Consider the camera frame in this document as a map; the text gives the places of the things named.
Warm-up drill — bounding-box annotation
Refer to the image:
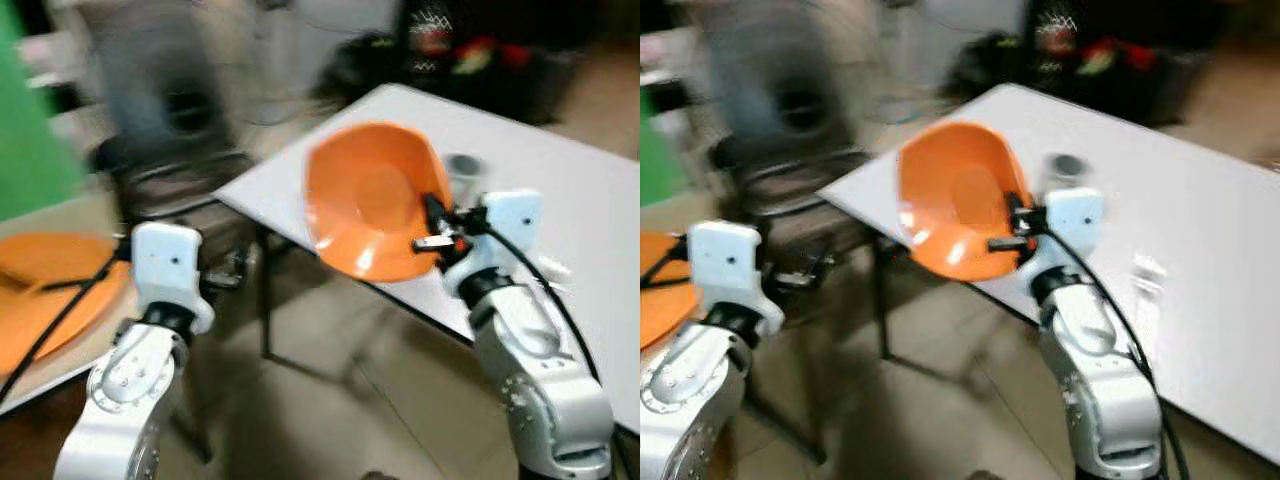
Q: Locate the orange plastic bowl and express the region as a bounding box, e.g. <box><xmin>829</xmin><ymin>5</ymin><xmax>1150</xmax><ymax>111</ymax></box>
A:
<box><xmin>896</xmin><ymin>121</ymin><xmax>1032</xmax><ymax>282</ymax></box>
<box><xmin>304</xmin><ymin>121</ymin><xmax>454</xmax><ymax>284</ymax></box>

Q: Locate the black table leg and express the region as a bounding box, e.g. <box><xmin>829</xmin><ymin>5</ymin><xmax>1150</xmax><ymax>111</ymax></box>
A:
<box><xmin>257</xmin><ymin>225</ymin><xmax>277</xmax><ymax>363</ymax></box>
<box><xmin>871</xmin><ymin>235</ymin><xmax>892</xmax><ymax>363</ymax></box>

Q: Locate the metal cup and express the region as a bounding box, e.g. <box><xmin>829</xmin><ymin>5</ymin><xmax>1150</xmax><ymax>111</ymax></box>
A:
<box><xmin>441</xmin><ymin>153</ymin><xmax>484</xmax><ymax>207</ymax></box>
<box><xmin>1044</xmin><ymin>153</ymin><xmax>1089</xmax><ymax>197</ymax></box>

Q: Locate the black bag pile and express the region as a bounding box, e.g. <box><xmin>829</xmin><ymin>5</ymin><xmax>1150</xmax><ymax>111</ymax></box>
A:
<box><xmin>315</xmin><ymin>0</ymin><xmax>576</xmax><ymax>126</ymax></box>
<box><xmin>942</xmin><ymin>0</ymin><xmax>1206</xmax><ymax>126</ymax></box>

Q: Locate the grey chair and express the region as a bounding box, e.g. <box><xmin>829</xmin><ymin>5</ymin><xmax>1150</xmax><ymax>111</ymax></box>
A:
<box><xmin>700</xmin><ymin>5</ymin><xmax>881</xmax><ymax>241</ymax></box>
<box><xmin>88</xmin><ymin>8</ymin><xmax>263</xmax><ymax>233</ymax></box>

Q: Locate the green panel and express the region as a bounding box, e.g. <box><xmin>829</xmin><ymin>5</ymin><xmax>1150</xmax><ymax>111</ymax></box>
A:
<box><xmin>0</xmin><ymin>0</ymin><xmax>87</xmax><ymax>223</ymax></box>
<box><xmin>640</xmin><ymin>88</ymin><xmax>674</xmax><ymax>207</ymax></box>

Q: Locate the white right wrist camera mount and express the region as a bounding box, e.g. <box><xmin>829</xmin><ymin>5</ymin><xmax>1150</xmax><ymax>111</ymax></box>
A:
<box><xmin>446</xmin><ymin>190</ymin><xmax>544</xmax><ymax>286</ymax></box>
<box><xmin>1022</xmin><ymin>187</ymin><xmax>1105</xmax><ymax>277</ymax></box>

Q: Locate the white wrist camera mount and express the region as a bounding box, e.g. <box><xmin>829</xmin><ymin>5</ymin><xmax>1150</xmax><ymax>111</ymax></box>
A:
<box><xmin>688</xmin><ymin>220</ymin><xmax>767</xmax><ymax>313</ymax></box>
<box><xmin>130</xmin><ymin>222</ymin><xmax>207</xmax><ymax>307</ymax></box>
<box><xmin>446</xmin><ymin>190</ymin><xmax>544</xmax><ymax>286</ymax></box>
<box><xmin>1022</xmin><ymin>187</ymin><xmax>1105</xmax><ymax>277</ymax></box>

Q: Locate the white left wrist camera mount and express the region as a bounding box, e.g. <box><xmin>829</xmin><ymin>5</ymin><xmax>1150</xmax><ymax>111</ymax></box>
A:
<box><xmin>130</xmin><ymin>222</ymin><xmax>207</xmax><ymax>307</ymax></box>
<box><xmin>688</xmin><ymin>220</ymin><xmax>767</xmax><ymax>313</ymax></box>

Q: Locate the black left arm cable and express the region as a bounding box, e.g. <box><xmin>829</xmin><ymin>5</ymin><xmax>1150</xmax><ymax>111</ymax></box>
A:
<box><xmin>0</xmin><ymin>250</ymin><xmax>135</xmax><ymax>406</ymax></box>
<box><xmin>640</xmin><ymin>236</ymin><xmax>693</xmax><ymax>293</ymax></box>

